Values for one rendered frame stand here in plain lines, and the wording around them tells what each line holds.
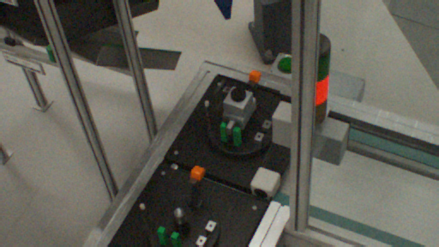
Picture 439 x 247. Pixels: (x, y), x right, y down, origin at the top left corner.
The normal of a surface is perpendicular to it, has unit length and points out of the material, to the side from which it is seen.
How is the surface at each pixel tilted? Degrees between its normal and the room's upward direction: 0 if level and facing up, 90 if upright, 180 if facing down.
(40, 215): 0
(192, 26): 0
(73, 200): 0
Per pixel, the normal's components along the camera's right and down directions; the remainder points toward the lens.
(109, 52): 0.80, 0.43
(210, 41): -0.08, -0.61
